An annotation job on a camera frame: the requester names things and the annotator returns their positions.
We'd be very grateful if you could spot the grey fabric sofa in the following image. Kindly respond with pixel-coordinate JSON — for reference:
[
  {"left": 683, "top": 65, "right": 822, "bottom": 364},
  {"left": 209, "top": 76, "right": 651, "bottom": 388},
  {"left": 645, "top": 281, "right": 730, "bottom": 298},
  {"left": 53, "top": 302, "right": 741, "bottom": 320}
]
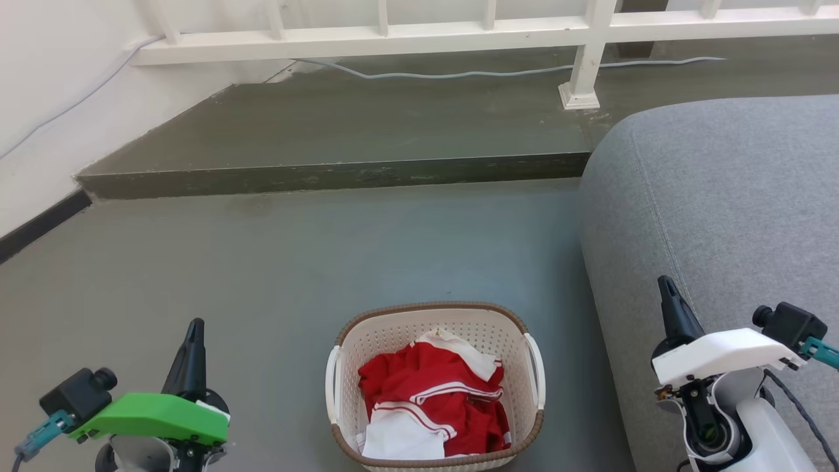
[{"left": 579, "top": 95, "right": 839, "bottom": 472}]

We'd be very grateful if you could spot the white wooden railing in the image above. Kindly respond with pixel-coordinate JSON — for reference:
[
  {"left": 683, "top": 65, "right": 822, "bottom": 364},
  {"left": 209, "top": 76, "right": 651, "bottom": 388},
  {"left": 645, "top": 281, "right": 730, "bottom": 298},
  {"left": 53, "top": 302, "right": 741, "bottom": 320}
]
[{"left": 131, "top": 0, "right": 839, "bottom": 110}]

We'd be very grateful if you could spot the black baseboard strip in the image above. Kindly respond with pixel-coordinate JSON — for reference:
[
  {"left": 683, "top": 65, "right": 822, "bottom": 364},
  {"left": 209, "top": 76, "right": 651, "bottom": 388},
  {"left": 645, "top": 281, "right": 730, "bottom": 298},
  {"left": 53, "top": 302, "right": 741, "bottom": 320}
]
[{"left": 0, "top": 190, "right": 92, "bottom": 264}]

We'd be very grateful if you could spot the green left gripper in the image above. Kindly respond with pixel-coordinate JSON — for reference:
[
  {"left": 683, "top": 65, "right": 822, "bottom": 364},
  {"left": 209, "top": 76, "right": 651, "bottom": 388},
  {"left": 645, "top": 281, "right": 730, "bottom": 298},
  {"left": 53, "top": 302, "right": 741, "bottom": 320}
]
[{"left": 69, "top": 319, "right": 230, "bottom": 446}]

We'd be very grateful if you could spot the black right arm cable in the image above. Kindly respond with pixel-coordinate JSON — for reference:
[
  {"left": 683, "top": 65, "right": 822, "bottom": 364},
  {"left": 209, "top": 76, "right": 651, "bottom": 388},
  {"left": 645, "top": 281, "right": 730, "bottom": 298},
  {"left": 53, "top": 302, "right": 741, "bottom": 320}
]
[{"left": 764, "top": 370, "right": 839, "bottom": 469}]

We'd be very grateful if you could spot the white plastic laundry basket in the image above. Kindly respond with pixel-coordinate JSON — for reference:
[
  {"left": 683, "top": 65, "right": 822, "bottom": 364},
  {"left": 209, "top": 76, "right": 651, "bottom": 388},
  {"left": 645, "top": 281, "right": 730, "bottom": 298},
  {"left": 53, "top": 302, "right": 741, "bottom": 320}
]
[{"left": 326, "top": 302, "right": 546, "bottom": 472}]

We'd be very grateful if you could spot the red and white garment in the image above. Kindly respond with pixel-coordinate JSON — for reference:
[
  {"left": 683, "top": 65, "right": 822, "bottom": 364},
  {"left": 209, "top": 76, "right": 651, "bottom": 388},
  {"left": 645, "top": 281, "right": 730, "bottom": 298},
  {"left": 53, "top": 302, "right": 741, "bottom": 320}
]
[{"left": 358, "top": 330, "right": 512, "bottom": 460}]

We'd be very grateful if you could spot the teal camera cable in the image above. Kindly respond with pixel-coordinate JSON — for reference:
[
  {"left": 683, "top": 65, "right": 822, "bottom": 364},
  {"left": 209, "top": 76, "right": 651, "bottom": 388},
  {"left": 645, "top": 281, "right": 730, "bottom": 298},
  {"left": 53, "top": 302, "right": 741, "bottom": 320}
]
[
  {"left": 14, "top": 410, "right": 76, "bottom": 461},
  {"left": 800, "top": 337, "right": 839, "bottom": 369}
]

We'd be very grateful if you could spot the teal left camera cable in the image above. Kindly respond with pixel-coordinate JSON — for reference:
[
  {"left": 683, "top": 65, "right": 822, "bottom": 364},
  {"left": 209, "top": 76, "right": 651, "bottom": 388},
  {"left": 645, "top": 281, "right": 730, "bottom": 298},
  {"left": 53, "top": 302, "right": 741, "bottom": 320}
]
[{"left": 14, "top": 410, "right": 76, "bottom": 461}]

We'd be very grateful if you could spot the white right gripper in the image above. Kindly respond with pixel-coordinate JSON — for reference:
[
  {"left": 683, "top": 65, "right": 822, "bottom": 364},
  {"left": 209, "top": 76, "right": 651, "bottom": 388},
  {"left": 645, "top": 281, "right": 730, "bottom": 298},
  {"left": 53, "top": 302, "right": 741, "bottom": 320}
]
[{"left": 651, "top": 275, "right": 804, "bottom": 387}]

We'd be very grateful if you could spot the teal right camera cable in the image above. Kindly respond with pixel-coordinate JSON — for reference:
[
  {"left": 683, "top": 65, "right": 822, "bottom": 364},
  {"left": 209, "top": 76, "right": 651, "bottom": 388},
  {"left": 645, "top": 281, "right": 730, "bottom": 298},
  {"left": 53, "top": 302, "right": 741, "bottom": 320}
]
[{"left": 800, "top": 337, "right": 839, "bottom": 369}]

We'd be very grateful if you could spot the long grey cable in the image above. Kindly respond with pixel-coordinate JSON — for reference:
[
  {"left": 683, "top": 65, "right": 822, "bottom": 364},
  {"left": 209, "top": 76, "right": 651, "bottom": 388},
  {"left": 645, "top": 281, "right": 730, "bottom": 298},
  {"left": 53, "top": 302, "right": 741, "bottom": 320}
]
[{"left": 0, "top": 36, "right": 727, "bottom": 159}]

